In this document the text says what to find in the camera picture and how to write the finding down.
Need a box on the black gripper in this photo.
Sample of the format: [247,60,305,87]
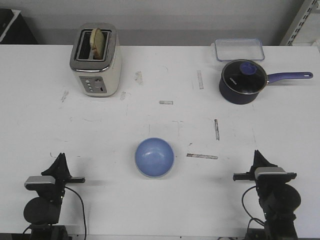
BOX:
[35,153,85,198]
[232,149,297,195]

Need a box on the blue bowl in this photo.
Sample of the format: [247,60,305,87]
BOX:
[135,137,175,178]

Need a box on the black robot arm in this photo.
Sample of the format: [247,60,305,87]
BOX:
[233,149,301,240]
[23,152,86,240]

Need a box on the dark blue saucepan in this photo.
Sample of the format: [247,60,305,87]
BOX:
[219,59,313,105]

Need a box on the glass pot lid blue knob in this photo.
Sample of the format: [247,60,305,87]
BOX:
[222,59,267,95]

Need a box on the clear plastic food container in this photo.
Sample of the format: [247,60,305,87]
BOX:
[211,38,265,62]

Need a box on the cream and chrome toaster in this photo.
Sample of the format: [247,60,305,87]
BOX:
[69,22,122,97]

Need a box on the slice of toast bread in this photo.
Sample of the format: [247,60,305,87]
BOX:
[89,28,105,60]

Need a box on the black box in corner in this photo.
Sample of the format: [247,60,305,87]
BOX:
[0,8,38,45]

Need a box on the grey metal shelf upright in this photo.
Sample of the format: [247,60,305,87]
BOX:
[279,0,320,47]

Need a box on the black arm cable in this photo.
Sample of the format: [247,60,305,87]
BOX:
[241,186,266,230]
[63,186,87,238]

